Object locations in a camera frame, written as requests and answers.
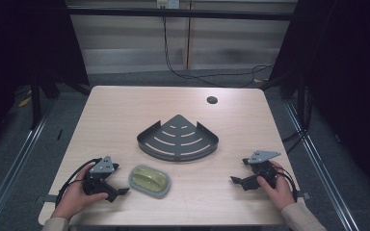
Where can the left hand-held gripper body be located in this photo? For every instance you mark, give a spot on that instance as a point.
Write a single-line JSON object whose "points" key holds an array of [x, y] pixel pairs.
{"points": [[102, 167]]}

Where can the white wall socket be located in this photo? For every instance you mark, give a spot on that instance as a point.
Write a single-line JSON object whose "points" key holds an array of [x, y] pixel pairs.
{"points": [[168, 3]]}

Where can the yellow floor tape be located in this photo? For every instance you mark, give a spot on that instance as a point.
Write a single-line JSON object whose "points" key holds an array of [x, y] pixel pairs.
{"points": [[24, 102]]}

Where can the person's left hand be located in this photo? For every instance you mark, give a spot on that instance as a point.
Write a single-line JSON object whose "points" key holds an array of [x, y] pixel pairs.
{"points": [[74, 197]]}

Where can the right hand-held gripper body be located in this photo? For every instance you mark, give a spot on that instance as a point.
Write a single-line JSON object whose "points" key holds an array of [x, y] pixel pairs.
{"points": [[263, 168]]}

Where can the dark grey corner shelf rack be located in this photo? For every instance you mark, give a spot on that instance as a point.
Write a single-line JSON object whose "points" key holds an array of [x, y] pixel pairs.
{"points": [[177, 141]]}

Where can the person's right hand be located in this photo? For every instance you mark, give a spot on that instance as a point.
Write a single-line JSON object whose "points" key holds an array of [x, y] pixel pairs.
{"points": [[279, 191]]}

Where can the black metal stand post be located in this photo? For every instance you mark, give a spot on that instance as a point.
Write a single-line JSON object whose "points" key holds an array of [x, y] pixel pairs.
{"points": [[303, 102], [36, 106]]}

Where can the black table grommet hole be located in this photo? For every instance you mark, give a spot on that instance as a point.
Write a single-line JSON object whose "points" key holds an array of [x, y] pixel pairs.
{"points": [[212, 99]]}

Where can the black horizontal frame bar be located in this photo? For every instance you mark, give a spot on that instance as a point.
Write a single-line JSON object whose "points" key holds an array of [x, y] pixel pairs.
{"points": [[179, 13]]}

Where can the black curtain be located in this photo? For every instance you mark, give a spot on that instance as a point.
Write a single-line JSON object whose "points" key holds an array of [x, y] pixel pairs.
{"points": [[19, 41], [350, 80]]}

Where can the grey table edge bracket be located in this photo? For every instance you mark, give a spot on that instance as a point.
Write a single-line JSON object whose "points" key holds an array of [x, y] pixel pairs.
{"points": [[43, 199], [304, 195]]}

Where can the metal floor rail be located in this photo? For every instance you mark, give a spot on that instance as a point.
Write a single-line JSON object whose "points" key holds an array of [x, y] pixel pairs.
{"points": [[16, 162], [318, 163]]}

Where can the green soap dish grey rim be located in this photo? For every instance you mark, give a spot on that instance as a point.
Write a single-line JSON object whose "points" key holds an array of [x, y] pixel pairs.
{"points": [[150, 181]]}

